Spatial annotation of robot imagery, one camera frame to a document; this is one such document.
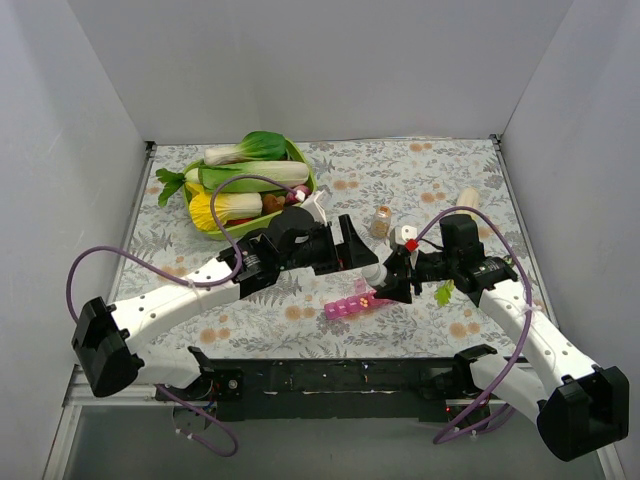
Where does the white pill bottle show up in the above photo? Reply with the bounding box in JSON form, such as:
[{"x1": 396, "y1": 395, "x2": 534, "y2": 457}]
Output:
[{"x1": 361, "y1": 263, "x2": 394, "y2": 290}]

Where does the pink weekly pill organizer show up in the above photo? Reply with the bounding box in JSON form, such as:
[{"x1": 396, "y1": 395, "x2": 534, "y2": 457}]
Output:
[{"x1": 324, "y1": 279, "x2": 392, "y2": 321}]

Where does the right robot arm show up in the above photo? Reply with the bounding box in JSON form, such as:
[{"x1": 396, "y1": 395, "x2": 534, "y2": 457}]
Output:
[{"x1": 362, "y1": 207, "x2": 630, "y2": 461}]

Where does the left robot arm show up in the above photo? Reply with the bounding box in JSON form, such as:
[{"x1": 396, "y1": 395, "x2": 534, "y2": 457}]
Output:
[{"x1": 71, "y1": 207, "x2": 378, "y2": 400}]

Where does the clear pill jar gold lid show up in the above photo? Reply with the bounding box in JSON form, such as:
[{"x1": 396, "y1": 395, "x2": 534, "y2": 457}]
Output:
[{"x1": 369, "y1": 205, "x2": 392, "y2": 239}]

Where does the purple onion toy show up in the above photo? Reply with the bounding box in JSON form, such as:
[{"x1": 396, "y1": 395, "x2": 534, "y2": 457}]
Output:
[{"x1": 285, "y1": 185, "x2": 311, "y2": 205}]

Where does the celery stalk toy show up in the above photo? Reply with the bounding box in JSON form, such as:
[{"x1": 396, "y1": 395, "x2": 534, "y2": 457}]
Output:
[{"x1": 434, "y1": 187, "x2": 480, "y2": 307}]

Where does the red pepper toy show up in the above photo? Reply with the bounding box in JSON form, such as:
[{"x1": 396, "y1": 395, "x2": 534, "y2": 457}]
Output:
[{"x1": 226, "y1": 218, "x2": 254, "y2": 226}]

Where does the green plastic basket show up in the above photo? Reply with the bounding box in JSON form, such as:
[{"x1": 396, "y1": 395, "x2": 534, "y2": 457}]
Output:
[{"x1": 182, "y1": 137, "x2": 317, "y2": 240}]

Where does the floral table mat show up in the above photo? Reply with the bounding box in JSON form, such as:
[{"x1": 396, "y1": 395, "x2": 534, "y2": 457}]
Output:
[{"x1": 112, "y1": 138, "x2": 535, "y2": 359}]

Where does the yellow cabbage toy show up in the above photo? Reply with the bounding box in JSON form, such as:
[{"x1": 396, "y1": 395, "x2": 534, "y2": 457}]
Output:
[{"x1": 188, "y1": 192, "x2": 262, "y2": 232}]

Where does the bok choy toy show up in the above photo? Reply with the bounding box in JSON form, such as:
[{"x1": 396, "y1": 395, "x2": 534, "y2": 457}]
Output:
[{"x1": 204, "y1": 131, "x2": 286, "y2": 166}]

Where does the napa cabbage toy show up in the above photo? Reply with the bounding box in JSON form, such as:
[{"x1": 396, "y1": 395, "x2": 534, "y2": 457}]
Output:
[{"x1": 189, "y1": 160, "x2": 309, "y2": 193}]

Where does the white radish with leaves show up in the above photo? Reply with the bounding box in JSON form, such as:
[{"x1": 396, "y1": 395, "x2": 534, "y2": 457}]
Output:
[{"x1": 155, "y1": 168, "x2": 200, "y2": 207}]

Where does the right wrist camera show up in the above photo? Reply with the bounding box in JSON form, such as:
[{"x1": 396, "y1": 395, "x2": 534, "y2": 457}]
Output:
[{"x1": 389, "y1": 225, "x2": 418, "y2": 250}]

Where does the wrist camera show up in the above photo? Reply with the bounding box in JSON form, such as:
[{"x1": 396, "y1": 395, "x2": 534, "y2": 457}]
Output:
[
  {"x1": 300, "y1": 190, "x2": 328, "y2": 226},
  {"x1": 389, "y1": 225, "x2": 418, "y2": 250}
]

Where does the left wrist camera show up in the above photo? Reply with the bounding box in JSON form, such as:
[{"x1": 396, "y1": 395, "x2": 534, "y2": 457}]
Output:
[{"x1": 300, "y1": 190, "x2": 328, "y2": 226}]

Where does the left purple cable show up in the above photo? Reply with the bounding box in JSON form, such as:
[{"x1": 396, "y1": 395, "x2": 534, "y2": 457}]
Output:
[{"x1": 66, "y1": 174, "x2": 304, "y2": 457}]

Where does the purple cable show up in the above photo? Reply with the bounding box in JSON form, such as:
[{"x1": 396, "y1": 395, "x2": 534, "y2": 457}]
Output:
[
  {"x1": 66, "y1": 174, "x2": 304, "y2": 457},
  {"x1": 409, "y1": 205, "x2": 534, "y2": 445}
]

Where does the black base frame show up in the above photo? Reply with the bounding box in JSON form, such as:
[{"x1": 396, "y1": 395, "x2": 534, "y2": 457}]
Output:
[{"x1": 149, "y1": 357, "x2": 531, "y2": 431}]

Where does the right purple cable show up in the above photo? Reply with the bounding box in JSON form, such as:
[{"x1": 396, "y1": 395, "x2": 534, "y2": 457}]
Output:
[{"x1": 409, "y1": 205, "x2": 534, "y2": 445}]

